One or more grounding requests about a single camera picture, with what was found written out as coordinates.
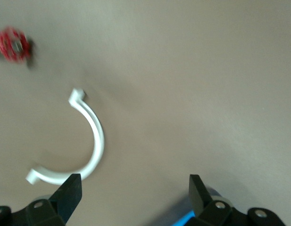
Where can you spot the white curved plastic clamp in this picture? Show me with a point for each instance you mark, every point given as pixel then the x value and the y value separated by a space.
pixel 98 139

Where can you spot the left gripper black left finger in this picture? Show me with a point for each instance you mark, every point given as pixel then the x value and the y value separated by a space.
pixel 65 200

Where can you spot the brass valve red handwheel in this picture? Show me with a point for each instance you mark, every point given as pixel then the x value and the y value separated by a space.
pixel 13 44

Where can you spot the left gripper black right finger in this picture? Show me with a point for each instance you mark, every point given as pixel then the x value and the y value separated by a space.
pixel 202 202

